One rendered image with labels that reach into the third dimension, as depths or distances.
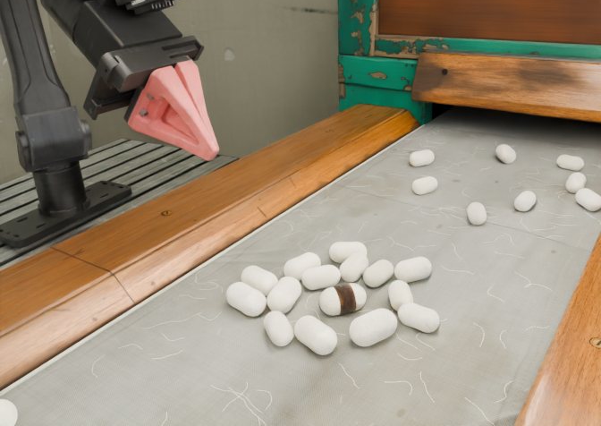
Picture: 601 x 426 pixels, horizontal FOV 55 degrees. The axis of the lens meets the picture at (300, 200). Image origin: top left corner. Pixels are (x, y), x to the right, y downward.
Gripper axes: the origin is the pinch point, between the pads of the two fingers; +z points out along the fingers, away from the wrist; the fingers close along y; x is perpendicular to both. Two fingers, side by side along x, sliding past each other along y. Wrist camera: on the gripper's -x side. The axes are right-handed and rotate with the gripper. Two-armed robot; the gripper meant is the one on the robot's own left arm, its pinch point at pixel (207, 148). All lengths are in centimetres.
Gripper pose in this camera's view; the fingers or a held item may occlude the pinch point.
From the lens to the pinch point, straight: 48.8
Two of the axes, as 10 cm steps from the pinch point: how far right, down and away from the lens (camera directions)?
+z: 6.5, 7.4, -1.4
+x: -5.0, 5.7, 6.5
